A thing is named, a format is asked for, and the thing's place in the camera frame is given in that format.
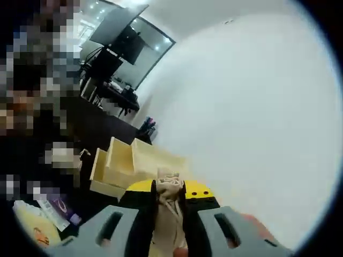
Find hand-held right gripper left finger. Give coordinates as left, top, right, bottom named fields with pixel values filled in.
left=53, top=179, right=158, bottom=257

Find black background desk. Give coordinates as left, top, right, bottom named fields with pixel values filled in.
left=103, top=81, right=140, bottom=116

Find white cosmetic tube bottle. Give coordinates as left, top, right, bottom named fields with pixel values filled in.
left=36, top=198, right=71, bottom=232

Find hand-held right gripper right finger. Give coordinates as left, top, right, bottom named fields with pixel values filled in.
left=183, top=179, right=293, bottom=257

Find dark-framed glass partition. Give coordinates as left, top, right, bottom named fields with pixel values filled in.
left=131, top=16, right=176, bottom=90

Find black mesh pen holder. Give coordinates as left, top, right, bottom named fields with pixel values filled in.
left=138, top=122, right=158, bottom=144

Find black monitor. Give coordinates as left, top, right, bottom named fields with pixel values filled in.
left=117, top=25, right=147, bottom=65

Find large dark tilted monitor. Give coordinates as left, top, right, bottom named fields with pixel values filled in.
left=90, top=4, right=150, bottom=45

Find cream wooden drawer organizer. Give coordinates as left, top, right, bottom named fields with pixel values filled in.
left=90, top=136, right=190, bottom=200

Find purple cosmetic bottle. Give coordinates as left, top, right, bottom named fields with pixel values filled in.
left=52, top=196, right=82, bottom=225

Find black monitor stand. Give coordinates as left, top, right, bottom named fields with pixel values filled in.
left=80, top=45, right=124, bottom=107

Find yellow lace-trimmed bear cloth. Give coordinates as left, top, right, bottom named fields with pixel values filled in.
left=13, top=200, right=61, bottom=248

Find beige drawstring pouch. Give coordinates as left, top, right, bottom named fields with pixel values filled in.
left=152, top=168, right=188, bottom=251

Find person's right hand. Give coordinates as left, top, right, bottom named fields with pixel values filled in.
left=240, top=213, right=275, bottom=243

